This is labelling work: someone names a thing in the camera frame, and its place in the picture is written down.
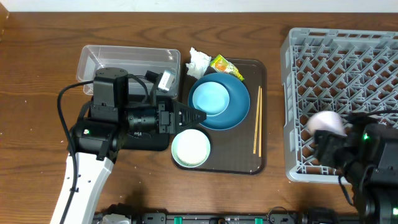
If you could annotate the wooden chopstick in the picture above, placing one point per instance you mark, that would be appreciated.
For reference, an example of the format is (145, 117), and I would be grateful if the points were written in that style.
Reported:
(257, 119)

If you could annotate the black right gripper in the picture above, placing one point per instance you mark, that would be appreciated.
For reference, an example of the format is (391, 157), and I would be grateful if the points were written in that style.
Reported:
(329, 145)

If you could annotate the dark blue plate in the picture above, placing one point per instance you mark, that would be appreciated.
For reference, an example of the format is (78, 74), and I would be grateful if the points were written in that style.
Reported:
(239, 101)

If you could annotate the clear plastic bin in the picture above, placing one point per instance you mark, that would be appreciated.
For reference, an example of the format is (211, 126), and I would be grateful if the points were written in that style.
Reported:
(135, 60)

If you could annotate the yellow green snack wrapper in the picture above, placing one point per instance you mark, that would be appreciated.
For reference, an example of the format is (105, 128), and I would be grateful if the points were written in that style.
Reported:
(220, 64)

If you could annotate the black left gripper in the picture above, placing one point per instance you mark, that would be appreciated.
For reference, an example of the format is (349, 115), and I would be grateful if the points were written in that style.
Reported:
(165, 112)

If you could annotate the light blue bowl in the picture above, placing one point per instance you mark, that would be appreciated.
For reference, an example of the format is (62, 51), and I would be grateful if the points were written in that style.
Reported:
(211, 97)

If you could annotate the grey dishwasher rack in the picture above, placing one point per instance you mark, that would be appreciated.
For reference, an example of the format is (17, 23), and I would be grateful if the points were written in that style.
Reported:
(333, 70)

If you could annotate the white tissue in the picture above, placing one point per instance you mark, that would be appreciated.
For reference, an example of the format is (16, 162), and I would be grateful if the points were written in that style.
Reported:
(198, 65)

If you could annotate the white cup in rack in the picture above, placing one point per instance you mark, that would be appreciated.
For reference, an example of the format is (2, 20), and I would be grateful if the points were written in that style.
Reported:
(326, 121)

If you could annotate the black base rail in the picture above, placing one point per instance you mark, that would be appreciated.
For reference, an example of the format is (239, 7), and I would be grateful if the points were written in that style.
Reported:
(119, 214)

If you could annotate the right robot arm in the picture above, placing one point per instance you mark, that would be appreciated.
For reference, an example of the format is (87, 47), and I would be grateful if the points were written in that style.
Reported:
(366, 156)

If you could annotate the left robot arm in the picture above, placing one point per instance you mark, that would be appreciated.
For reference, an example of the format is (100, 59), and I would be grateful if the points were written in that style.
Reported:
(94, 145)

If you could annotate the brown plastic tray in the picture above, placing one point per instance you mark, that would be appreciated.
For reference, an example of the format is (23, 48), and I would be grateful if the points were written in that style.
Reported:
(232, 149)

